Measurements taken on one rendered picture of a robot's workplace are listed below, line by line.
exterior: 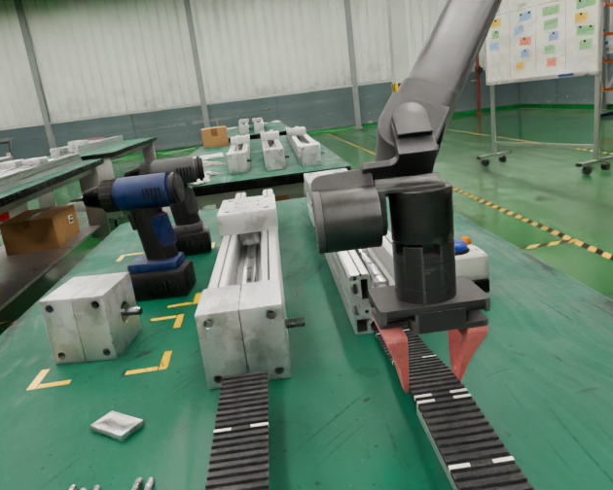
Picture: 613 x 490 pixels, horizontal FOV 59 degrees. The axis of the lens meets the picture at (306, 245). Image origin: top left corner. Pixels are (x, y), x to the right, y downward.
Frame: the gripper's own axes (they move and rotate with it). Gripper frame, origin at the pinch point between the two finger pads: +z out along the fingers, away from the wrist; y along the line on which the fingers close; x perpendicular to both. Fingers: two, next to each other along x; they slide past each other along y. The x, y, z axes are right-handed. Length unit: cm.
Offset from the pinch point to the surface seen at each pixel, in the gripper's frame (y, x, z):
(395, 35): -245, -1007, -116
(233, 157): 31, -212, -4
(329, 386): 9.8, -7.0, 3.4
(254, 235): 18, -53, -4
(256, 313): 16.9, -10.1, -5.3
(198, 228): 31, -73, -2
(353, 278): 4.1, -20.1, -4.4
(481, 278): -15.9, -27.1, 0.7
